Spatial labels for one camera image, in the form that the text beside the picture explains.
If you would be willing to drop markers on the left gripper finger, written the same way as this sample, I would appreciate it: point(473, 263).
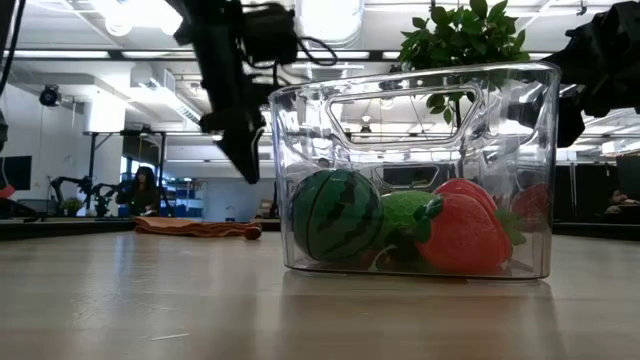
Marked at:
point(247, 155)

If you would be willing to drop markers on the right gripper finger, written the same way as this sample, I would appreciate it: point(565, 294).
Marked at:
point(571, 122)
point(527, 110)

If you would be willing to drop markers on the clear plastic container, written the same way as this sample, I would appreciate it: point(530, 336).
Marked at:
point(300, 125)

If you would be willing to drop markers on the small toy strawberry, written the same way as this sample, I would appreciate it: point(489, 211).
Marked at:
point(532, 202)

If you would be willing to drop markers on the red toy tomato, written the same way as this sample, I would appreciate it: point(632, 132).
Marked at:
point(467, 187)

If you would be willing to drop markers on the green toy watermelon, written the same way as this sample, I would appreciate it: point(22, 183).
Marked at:
point(337, 215)

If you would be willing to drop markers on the red toy bell pepper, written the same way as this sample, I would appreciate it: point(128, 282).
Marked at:
point(465, 240)

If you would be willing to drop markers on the green toy apple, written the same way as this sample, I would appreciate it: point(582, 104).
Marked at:
point(400, 210)

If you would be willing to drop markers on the background black robot arm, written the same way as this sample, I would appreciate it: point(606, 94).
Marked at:
point(82, 182)

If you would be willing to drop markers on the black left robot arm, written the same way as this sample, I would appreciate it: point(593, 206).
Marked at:
point(200, 10)

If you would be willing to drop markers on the black background cabinets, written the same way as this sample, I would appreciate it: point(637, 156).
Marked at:
point(585, 195)

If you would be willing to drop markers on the small red toy radish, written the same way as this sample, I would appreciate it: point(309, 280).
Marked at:
point(253, 233)

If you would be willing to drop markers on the person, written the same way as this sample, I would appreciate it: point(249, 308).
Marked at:
point(620, 199)
point(140, 195)

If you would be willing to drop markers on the orange folded cloth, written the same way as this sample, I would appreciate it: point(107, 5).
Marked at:
point(190, 227)

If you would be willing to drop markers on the green leafy plant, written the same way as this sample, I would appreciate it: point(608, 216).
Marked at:
point(465, 40)

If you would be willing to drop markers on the small background plant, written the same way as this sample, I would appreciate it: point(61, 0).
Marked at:
point(72, 206)

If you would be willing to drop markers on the black ceiling spotlight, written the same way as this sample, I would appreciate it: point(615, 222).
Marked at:
point(49, 95)

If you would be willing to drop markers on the red and black device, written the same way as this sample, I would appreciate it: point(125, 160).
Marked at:
point(5, 191)

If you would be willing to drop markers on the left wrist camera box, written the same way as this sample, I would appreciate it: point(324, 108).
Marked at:
point(270, 35)

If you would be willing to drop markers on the silver ceiling air duct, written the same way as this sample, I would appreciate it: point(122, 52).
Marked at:
point(330, 20)

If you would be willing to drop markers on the background black frame table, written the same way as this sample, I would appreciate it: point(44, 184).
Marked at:
point(91, 165)

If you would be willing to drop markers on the black wall monitor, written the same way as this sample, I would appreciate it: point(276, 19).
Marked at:
point(15, 172)

